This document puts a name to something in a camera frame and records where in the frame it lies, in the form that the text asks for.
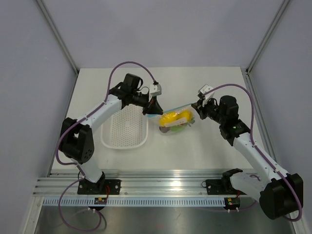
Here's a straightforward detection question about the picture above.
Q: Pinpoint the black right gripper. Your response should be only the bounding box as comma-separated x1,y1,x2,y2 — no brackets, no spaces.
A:
193,96,226,125

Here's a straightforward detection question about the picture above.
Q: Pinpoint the yellow toy pear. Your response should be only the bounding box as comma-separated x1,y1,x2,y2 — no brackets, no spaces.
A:
179,110,193,123

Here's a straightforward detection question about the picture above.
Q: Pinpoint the aluminium frame post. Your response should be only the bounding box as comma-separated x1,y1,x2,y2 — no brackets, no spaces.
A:
245,0,292,75
35,0,79,77

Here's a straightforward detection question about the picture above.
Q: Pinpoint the left small circuit board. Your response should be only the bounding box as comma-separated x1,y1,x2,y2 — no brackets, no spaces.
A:
94,197,107,205

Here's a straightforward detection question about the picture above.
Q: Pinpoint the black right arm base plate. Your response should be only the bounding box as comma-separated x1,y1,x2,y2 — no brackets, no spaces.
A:
201,168,244,195

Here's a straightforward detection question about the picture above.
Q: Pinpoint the dark red toy fruit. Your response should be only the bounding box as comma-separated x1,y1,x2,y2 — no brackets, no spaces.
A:
159,126,171,134

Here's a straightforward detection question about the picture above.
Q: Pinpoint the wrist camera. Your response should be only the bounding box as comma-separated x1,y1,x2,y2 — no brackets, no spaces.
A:
197,84,214,106
149,84,162,97

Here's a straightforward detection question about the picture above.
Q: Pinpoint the white perforated plastic basket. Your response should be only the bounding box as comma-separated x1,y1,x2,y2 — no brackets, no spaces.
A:
100,105,148,150

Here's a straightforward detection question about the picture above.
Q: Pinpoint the white slotted cable duct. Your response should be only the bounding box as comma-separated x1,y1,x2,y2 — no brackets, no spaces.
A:
43,197,225,207

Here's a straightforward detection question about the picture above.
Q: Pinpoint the right small circuit board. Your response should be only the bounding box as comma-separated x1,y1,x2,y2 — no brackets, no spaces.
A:
224,197,241,212

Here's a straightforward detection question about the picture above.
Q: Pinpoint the left aluminium frame post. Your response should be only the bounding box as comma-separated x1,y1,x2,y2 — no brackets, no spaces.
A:
35,0,79,77

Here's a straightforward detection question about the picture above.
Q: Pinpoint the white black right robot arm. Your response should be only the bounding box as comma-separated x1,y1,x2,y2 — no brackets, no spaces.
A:
191,95,303,222

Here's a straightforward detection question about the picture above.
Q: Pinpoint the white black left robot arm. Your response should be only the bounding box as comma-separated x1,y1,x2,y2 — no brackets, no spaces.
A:
58,74,163,195

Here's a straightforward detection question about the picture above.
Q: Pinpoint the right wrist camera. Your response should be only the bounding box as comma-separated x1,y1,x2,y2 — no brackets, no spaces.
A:
197,84,214,106

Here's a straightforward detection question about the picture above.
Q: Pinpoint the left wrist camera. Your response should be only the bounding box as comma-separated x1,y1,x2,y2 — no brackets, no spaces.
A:
149,84,162,97

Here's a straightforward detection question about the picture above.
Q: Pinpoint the clear teal-zipper zip bag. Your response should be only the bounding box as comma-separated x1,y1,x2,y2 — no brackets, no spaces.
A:
146,103,195,135

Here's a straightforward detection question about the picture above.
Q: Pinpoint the small circuit board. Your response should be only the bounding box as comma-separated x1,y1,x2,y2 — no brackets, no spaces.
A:
224,197,241,212
94,197,107,205

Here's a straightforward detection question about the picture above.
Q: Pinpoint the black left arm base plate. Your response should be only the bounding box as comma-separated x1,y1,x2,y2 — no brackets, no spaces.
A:
77,179,121,195

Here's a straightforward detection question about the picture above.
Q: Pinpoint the aluminium mounting rail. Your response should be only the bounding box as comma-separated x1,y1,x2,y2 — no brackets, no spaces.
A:
33,170,298,197

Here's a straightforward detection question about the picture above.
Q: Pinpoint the right aluminium frame post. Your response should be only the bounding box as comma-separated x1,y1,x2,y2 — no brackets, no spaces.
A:
245,0,292,75

